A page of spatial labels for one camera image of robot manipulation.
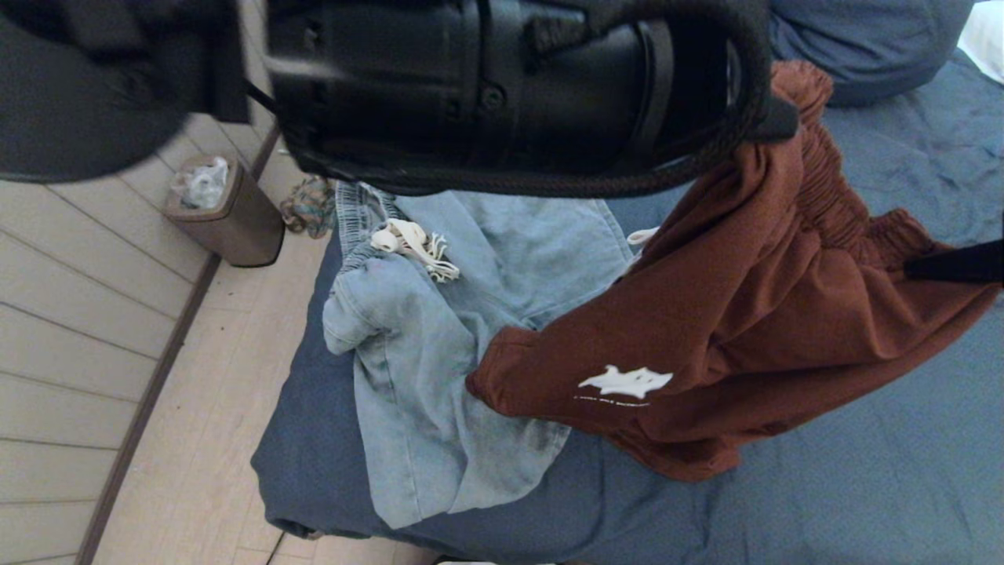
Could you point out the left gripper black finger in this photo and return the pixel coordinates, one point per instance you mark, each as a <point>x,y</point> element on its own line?
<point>778,132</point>
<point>778,111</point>

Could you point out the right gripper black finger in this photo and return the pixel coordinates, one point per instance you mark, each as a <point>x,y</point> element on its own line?
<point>973,257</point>
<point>965,275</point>

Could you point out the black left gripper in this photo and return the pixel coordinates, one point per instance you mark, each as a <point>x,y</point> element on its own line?
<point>471,94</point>

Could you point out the rust brown shorts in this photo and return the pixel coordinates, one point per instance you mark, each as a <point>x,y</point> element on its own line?
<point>745,314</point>

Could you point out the light blue denim shorts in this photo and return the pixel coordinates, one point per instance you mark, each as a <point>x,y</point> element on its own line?
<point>431,377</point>

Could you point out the crumpled blue duvet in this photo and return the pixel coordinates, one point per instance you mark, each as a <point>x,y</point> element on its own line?
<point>863,47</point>

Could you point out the multicoloured rag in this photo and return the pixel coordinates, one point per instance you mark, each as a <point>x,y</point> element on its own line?
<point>310,208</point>

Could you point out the white pillow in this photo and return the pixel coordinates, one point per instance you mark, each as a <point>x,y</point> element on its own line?
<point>987,39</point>

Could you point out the blue bed cover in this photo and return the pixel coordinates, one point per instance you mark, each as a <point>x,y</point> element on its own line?
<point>863,471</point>

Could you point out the brown trash bin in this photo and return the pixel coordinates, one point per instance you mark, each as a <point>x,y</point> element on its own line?
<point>247,227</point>

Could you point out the clear plastic bin bag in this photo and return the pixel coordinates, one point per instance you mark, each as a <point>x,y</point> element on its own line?
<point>204,188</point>

